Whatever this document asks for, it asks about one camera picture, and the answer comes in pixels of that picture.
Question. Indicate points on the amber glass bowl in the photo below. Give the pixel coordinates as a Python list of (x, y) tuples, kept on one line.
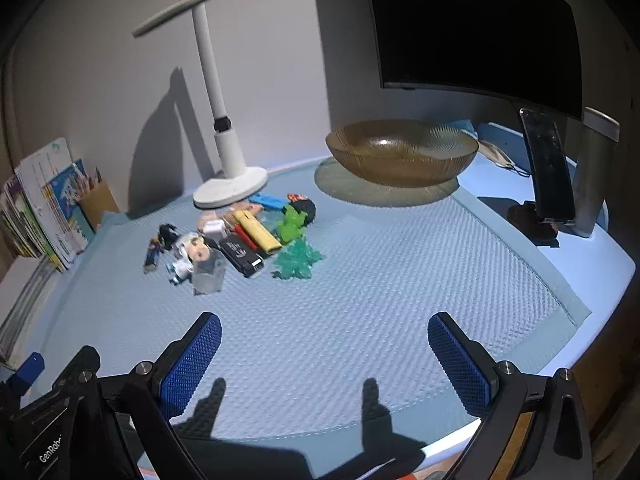
[(402, 153)]

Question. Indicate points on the black lighter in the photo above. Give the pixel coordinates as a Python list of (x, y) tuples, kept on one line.
[(243, 258)]

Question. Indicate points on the black computer monitor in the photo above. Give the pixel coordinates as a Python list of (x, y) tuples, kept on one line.
[(523, 51)]

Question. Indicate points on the stack of books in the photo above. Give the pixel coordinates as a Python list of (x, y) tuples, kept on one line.
[(45, 192)]

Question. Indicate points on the black smartphone on stand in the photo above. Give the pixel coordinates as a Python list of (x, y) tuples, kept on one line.
[(554, 199)]

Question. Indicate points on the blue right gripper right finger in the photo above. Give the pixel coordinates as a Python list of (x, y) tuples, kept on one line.
[(469, 367)]

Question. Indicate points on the clear plastic box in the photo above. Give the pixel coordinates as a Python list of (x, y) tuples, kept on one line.
[(208, 273)]

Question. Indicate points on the small dark figurine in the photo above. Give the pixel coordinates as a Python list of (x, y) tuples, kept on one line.
[(165, 239)]

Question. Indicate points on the white coat boy figurine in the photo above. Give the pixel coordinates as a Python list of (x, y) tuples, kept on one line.
[(189, 249)]

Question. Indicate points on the white desk lamp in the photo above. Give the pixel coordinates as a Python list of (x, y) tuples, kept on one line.
[(238, 181)]

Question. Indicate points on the blue rectangular lighter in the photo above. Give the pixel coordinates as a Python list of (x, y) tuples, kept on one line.
[(268, 202)]

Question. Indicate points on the pink oval tag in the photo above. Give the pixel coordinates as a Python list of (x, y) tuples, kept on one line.
[(227, 215)]

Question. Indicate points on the teal plastic leaf toy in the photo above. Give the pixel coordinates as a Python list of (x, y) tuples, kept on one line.
[(296, 261)]

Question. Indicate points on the black haired doll figure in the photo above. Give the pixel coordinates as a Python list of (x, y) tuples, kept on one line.
[(303, 205)]

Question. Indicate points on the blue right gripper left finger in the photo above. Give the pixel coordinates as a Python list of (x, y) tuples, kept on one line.
[(182, 365)]

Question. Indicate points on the green frog toy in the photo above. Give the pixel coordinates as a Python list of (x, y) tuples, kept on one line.
[(291, 226)]

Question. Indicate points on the brown pencil holder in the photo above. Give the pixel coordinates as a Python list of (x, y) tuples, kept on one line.
[(94, 197)]

